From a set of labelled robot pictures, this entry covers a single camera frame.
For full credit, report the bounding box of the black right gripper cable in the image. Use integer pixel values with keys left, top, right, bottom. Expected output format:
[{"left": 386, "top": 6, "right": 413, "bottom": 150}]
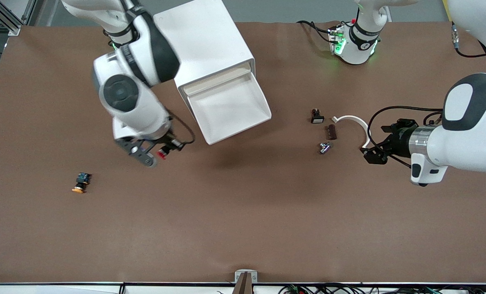
[{"left": 167, "top": 110, "right": 196, "bottom": 145}]

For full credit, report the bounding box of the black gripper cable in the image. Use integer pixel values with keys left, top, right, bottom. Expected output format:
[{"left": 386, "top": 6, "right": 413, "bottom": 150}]
[
  {"left": 167, "top": 110, "right": 196, "bottom": 145},
  {"left": 368, "top": 22, "right": 486, "bottom": 169}
]

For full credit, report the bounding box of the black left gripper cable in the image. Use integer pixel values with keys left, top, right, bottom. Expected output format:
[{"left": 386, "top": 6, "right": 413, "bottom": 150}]
[{"left": 368, "top": 22, "right": 486, "bottom": 169}]

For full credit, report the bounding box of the white half-ring clamp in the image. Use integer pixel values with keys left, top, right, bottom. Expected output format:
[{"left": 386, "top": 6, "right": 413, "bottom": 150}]
[{"left": 332, "top": 115, "right": 372, "bottom": 148}]

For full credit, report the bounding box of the orange push button switch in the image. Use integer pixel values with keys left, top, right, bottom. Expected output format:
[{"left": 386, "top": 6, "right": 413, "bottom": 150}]
[{"left": 71, "top": 172, "right": 92, "bottom": 194}]

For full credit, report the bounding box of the black arm base cable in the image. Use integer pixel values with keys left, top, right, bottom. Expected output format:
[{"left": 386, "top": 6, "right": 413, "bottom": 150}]
[{"left": 297, "top": 20, "right": 337, "bottom": 43}]

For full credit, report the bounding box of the tangled cable bundle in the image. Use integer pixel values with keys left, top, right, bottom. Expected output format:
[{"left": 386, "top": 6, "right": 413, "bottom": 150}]
[{"left": 278, "top": 284, "right": 486, "bottom": 294}]

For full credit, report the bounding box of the grey metal table bracket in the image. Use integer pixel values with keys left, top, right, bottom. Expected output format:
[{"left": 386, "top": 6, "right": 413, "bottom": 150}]
[{"left": 234, "top": 269, "right": 258, "bottom": 294}]

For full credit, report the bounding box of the white table edge rail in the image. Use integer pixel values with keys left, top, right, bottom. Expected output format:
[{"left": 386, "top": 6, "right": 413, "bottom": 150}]
[{"left": 0, "top": 282, "right": 486, "bottom": 294}]

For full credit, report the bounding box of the aluminium frame profile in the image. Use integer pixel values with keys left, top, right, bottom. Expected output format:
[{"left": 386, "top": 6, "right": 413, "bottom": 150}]
[{"left": 0, "top": 0, "right": 22, "bottom": 36}]

